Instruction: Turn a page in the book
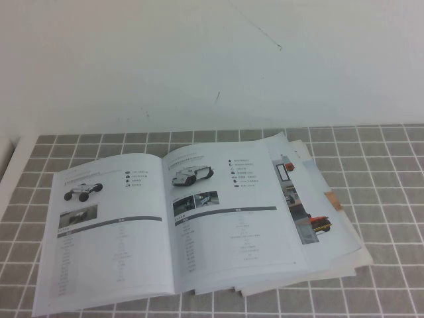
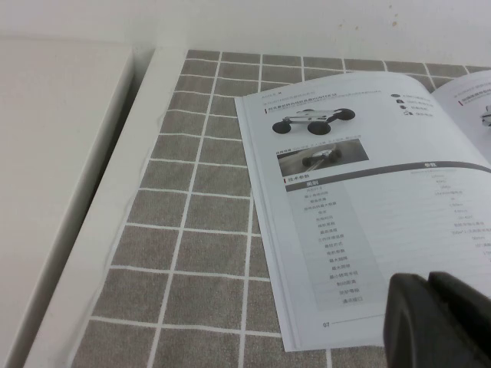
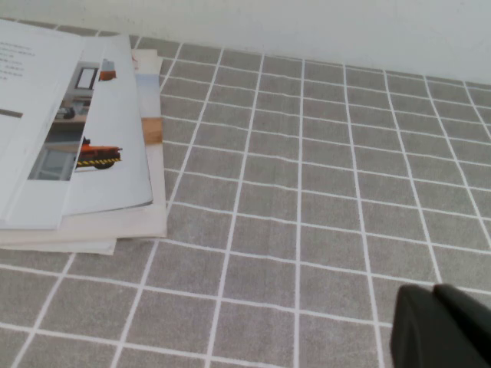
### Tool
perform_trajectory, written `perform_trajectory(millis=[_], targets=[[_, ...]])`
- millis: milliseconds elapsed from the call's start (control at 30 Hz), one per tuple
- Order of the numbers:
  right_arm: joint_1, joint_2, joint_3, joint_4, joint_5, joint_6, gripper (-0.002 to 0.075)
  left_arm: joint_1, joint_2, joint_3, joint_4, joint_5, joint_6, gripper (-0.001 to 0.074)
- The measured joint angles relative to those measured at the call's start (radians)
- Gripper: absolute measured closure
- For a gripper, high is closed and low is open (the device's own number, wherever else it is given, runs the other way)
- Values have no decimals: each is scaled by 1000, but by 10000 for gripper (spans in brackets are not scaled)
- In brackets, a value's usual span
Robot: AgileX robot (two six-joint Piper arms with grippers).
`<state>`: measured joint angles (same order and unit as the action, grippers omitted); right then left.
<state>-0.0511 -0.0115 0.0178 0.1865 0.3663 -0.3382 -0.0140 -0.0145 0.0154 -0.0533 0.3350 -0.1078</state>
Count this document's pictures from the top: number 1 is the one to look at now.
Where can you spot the grey white checked tablecloth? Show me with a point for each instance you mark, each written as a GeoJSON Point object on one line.
{"type": "Point", "coordinates": [381, 198]}

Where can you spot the cream white booklet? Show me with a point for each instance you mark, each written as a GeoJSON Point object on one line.
{"type": "Point", "coordinates": [362, 256]}

